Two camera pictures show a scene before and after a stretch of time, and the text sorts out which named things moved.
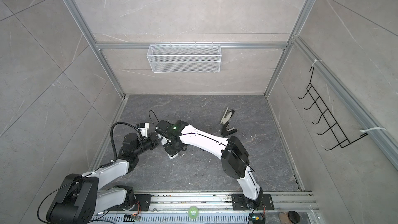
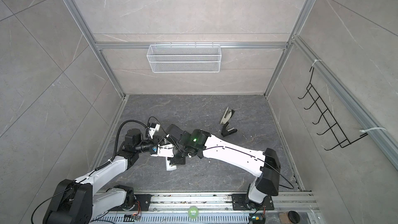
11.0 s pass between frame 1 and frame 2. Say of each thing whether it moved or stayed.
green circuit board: stayed
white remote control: moved
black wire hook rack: stayed
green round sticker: stayed
